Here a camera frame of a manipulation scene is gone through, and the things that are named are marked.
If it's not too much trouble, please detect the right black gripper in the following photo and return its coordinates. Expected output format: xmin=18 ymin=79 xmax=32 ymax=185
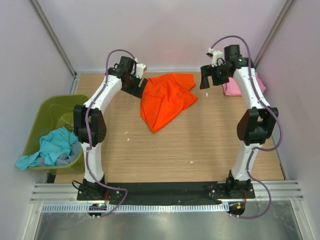
xmin=199 ymin=62 xmax=230 ymax=90

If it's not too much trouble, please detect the orange t shirt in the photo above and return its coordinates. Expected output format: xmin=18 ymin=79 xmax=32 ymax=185
xmin=140 ymin=73 xmax=198 ymax=134

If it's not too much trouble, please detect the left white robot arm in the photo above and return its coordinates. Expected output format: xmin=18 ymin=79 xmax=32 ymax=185
xmin=73 ymin=56 xmax=148 ymax=201

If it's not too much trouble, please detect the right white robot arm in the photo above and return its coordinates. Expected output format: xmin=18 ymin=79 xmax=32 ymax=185
xmin=199 ymin=45 xmax=279 ymax=199

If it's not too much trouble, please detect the green plastic laundry basket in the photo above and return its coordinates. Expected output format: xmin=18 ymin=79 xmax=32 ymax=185
xmin=16 ymin=94 xmax=89 ymax=175

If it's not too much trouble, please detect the grey t shirt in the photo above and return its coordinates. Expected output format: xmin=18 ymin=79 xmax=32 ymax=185
xmin=36 ymin=142 xmax=82 ymax=167

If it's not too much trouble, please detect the teal t shirt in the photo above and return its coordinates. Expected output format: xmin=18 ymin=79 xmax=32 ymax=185
xmin=15 ymin=127 xmax=79 ymax=171

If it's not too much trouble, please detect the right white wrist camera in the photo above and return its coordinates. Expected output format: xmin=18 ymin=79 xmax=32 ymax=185
xmin=206 ymin=48 xmax=225 ymax=67

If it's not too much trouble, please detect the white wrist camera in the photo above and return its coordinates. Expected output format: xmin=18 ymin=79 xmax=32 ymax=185
xmin=206 ymin=48 xmax=225 ymax=67
xmin=134 ymin=58 xmax=147 ymax=79

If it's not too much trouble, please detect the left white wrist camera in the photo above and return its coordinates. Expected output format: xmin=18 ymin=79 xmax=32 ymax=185
xmin=134 ymin=58 xmax=147 ymax=79

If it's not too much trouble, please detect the left aluminium corner post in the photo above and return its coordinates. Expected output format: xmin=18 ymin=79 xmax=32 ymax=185
xmin=29 ymin=0 xmax=77 ymax=79

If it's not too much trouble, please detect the aluminium corner post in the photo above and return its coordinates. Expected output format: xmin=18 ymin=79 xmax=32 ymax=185
xmin=253 ymin=0 xmax=297 ymax=68
xmin=29 ymin=0 xmax=77 ymax=79

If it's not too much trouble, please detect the right aluminium corner post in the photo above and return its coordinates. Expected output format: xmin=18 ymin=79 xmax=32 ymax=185
xmin=253 ymin=0 xmax=297 ymax=68

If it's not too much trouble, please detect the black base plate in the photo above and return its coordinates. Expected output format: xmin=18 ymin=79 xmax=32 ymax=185
xmin=72 ymin=181 xmax=256 ymax=206

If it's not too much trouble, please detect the aluminium rail frame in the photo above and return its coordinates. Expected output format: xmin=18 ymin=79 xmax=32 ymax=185
xmin=30 ymin=180 xmax=304 ymax=206

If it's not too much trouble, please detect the white slotted cable duct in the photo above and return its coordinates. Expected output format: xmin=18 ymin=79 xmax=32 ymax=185
xmin=41 ymin=202 xmax=229 ymax=214

